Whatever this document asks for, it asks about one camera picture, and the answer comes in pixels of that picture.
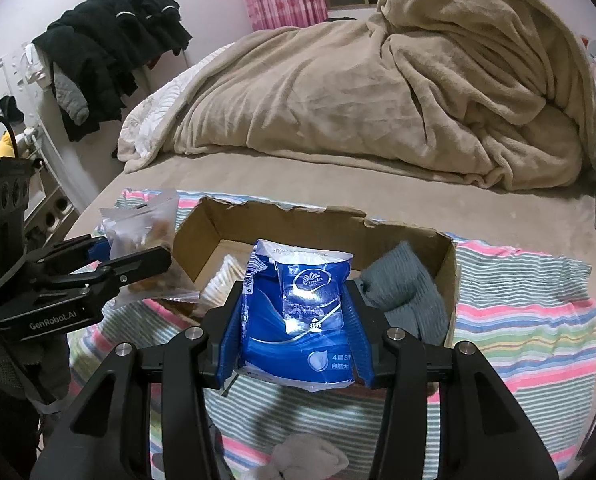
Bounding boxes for grey knit socks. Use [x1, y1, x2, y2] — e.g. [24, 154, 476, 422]
[355, 242, 449, 346]

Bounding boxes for white floral quilt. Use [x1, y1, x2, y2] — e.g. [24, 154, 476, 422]
[118, 44, 233, 174]

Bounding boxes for white shelf rack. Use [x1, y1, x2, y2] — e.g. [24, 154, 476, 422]
[17, 127, 78, 250]

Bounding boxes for striped colourful towel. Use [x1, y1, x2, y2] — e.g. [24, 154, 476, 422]
[66, 187, 596, 480]

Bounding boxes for beige fleece blanket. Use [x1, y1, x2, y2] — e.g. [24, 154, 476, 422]
[122, 0, 596, 192]

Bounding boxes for yellow plush toy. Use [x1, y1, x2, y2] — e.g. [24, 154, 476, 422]
[0, 133, 17, 158]

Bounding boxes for white socks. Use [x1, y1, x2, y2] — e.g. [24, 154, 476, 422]
[240, 434, 349, 480]

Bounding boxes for bag of cotton swabs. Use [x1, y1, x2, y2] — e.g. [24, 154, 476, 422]
[195, 255, 246, 316]

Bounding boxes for clear snack bag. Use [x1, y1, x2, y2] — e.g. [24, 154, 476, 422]
[100, 190, 200, 307]

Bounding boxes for brown cardboard box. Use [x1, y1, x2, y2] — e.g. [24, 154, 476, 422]
[173, 196, 458, 344]

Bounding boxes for pile of black clothes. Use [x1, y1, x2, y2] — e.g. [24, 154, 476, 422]
[33, 0, 191, 142]

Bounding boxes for blue tissue pack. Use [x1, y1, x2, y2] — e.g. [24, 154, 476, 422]
[239, 240, 354, 392]

